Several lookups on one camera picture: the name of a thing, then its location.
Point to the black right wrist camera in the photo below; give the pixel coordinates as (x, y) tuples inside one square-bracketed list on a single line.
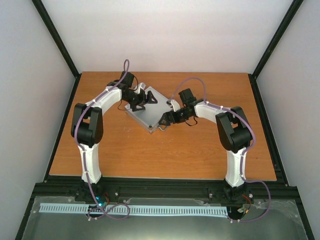
[(187, 97)]

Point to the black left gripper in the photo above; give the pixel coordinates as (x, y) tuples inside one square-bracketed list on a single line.
[(133, 107)]

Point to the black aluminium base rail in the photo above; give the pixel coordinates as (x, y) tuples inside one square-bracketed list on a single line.
[(117, 189)]

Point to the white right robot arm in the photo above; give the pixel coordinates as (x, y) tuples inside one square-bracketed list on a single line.
[(234, 130)]

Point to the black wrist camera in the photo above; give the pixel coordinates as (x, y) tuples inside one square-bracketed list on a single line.
[(187, 97), (127, 79)]

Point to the light blue cable duct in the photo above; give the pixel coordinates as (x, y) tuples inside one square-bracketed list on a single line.
[(136, 210)]

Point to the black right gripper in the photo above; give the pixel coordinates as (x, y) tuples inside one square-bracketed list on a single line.
[(173, 120)]

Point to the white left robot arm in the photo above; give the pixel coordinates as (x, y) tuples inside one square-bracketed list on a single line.
[(87, 122)]

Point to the aluminium poker case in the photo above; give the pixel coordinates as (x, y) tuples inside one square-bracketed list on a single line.
[(149, 117)]

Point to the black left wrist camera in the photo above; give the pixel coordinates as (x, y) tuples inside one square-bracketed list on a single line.
[(127, 79)]

